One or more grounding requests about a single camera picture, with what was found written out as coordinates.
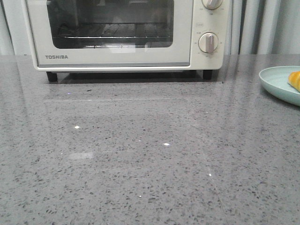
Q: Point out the cream white toaster oven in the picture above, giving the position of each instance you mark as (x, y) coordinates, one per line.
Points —
(203, 21)

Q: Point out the metal wire oven rack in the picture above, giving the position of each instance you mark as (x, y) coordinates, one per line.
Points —
(118, 30)

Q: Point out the oven glass door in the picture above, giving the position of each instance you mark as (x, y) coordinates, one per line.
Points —
(48, 17)

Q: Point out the upper oven control knob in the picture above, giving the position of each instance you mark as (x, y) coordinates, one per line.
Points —
(212, 4)

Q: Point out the light green round plate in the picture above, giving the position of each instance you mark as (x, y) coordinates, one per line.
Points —
(275, 81)

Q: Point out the golden croissant bread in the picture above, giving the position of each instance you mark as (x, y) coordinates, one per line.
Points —
(294, 80)

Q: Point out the lower oven control knob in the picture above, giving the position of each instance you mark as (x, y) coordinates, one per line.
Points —
(208, 42)

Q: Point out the oven control knob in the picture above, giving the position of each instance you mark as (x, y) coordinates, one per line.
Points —
(212, 4)
(208, 42)

